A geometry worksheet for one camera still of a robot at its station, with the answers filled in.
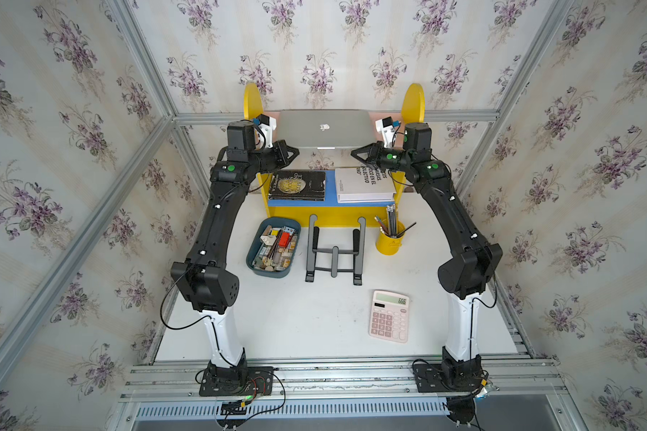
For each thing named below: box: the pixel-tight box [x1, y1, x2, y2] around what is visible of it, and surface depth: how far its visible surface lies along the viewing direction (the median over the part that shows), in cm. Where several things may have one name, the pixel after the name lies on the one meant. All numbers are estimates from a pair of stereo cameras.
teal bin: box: [246, 218, 302, 279], surface depth 101 cm
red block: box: [278, 231, 291, 247], surface depth 103 cm
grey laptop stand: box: [305, 213, 367, 286], surface depth 95 cm
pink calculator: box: [368, 290, 410, 344], surface depth 85 cm
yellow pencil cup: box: [375, 227, 406, 256], surface depth 95 cm
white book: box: [335, 167, 397, 204], surface depth 101 cm
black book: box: [268, 169, 327, 203], surface depth 103 cm
